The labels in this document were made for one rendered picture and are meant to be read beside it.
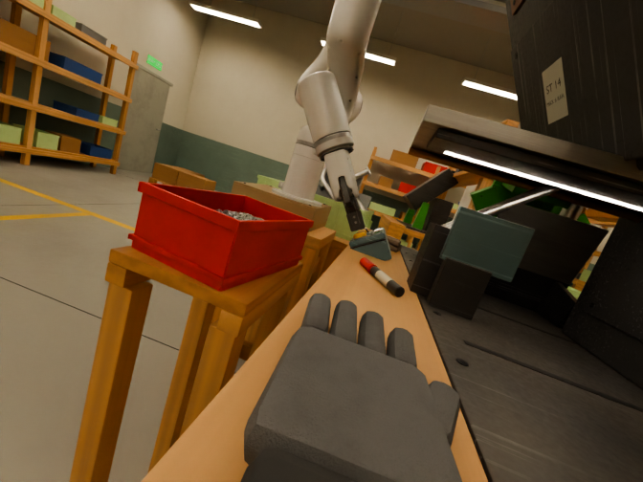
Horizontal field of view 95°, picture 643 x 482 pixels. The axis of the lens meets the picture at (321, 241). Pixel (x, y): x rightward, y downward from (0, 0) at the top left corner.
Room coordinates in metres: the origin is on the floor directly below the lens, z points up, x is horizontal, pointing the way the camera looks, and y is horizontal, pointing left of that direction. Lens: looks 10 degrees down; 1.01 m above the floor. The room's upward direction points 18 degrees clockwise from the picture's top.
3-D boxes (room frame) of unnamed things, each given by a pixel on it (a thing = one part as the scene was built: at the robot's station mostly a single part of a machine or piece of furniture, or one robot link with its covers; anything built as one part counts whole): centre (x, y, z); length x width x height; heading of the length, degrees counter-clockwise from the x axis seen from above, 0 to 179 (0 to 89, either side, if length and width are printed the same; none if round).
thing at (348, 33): (0.71, 0.08, 1.27); 0.16 x 0.09 x 0.30; 171
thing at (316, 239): (1.10, 0.14, 0.83); 0.32 x 0.32 x 0.04; 81
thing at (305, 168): (1.09, 0.14, 1.03); 0.19 x 0.19 x 0.18
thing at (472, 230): (0.40, -0.21, 0.97); 0.10 x 0.02 x 0.14; 81
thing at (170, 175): (5.91, 2.86, 0.22); 1.20 x 0.81 x 0.44; 79
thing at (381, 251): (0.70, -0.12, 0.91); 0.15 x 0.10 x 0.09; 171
